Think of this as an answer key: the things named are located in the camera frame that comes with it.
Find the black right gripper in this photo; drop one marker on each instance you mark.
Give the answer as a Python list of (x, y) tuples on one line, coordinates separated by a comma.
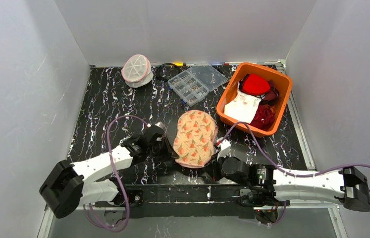
[(214, 164)]

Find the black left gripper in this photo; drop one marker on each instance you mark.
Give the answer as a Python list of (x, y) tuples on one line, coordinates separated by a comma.
[(167, 148)]

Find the floral mesh laundry bag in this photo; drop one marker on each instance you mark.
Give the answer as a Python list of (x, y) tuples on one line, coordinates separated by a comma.
[(194, 141)]

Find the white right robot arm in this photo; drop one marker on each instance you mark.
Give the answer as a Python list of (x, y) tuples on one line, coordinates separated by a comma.
[(266, 185)]

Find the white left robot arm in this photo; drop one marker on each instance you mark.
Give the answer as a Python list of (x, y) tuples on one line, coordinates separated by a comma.
[(70, 185)]

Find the white round mesh laundry bag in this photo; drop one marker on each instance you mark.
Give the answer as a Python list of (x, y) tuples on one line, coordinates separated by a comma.
[(137, 71)]

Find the red bra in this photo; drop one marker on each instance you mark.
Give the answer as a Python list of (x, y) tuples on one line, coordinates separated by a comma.
[(254, 85)]

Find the clear plastic screw organizer box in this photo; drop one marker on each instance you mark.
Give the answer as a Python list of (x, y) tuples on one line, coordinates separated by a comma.
[(194, 84)]

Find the white cloth garment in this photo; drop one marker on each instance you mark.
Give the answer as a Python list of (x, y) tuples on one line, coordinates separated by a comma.
[(243, 107)]

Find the dark red lace garment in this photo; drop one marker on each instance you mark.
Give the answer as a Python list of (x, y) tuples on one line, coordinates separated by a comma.
[(264, 117)]

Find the orange plastic bin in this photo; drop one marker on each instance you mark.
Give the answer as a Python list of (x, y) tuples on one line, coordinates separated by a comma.
[(284, 86)]

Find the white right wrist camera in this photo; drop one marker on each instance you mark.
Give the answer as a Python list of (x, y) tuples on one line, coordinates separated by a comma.
[(223, 146)]

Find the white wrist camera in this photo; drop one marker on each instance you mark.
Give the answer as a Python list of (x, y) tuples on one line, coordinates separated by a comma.
[(223, 146), (158, 124)]

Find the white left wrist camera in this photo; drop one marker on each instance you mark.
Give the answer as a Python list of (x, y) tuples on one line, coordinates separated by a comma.
[(158, 124)]

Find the aluminium table frame rail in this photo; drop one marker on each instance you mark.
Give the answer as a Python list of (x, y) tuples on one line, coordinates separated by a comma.
[(293, 151)]

